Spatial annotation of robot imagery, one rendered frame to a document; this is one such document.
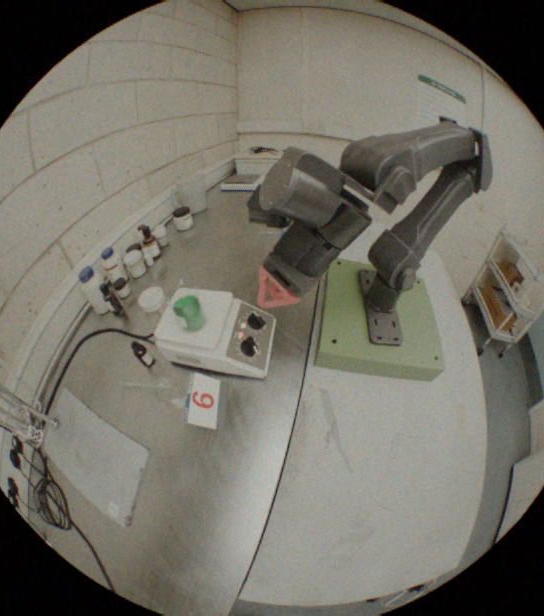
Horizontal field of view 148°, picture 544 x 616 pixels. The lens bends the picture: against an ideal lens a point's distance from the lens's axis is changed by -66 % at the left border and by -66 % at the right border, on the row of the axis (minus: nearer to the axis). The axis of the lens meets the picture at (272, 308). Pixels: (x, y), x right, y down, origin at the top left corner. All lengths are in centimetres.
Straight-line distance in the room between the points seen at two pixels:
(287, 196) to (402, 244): 22
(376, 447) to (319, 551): 22
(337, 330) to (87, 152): 83
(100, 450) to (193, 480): 20
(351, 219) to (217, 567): 54
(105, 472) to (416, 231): 68
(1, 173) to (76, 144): 27
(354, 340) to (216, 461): 31
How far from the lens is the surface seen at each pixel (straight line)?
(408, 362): 43
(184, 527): 43
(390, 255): 37
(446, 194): 40
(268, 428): 38
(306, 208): 21
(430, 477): 48
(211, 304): 40
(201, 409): 38
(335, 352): 38
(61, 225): 72
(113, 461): 47
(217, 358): 36
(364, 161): 25
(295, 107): 170
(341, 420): 40
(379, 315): 45
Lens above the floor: 128
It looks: 49 degrees down
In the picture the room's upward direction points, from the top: straight up
